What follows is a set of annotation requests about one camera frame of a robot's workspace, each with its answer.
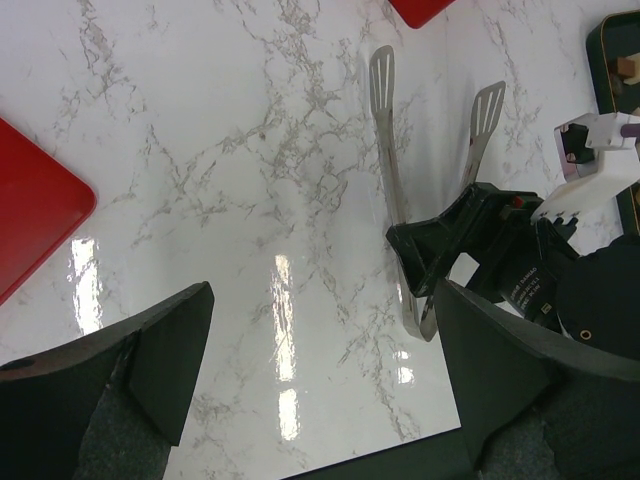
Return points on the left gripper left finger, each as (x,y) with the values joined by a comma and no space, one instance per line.
(111,404)

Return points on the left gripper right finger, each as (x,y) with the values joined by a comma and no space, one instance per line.
(501,366)

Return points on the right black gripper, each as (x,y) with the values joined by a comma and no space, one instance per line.
(520,261)

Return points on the metal tongs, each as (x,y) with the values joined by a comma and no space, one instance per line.
(419,320)

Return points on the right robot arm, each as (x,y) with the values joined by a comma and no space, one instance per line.
(598,298)

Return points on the red chocolate box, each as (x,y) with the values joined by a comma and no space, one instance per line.
(416,13)

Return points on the tan square chocolate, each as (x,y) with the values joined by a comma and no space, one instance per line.
(627,69)

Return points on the red box lid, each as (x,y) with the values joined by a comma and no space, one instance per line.
(42,204)

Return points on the dark green tray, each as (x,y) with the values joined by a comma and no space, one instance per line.
(615,37)

